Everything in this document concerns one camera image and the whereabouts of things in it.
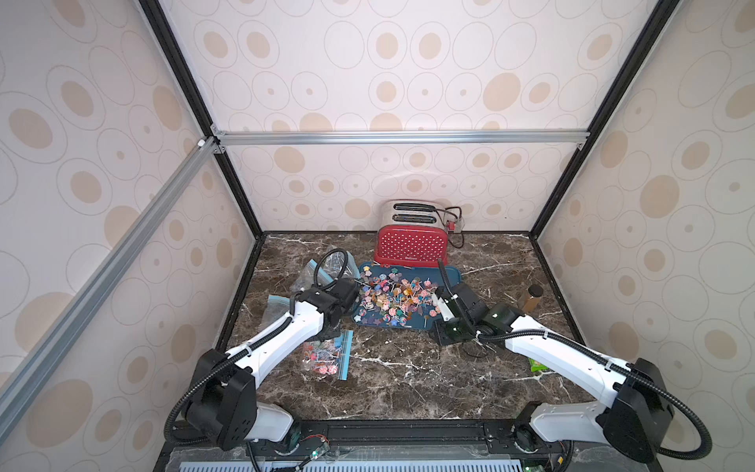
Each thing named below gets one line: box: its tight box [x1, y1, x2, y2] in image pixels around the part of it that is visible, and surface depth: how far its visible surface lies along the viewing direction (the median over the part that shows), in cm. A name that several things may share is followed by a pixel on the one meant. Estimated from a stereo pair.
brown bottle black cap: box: [522, 284, 544, 314], surface depth 94 cm
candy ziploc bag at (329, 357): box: [301, 330, 354, 381], surface depth 87 cm
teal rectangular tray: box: [351, 261, 463, 330], surface depth 100 cm
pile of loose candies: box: [353, 265, 441, 328], surface depth 99 cm
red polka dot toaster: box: [374, 198, 449, 268], surface depth 104 cm
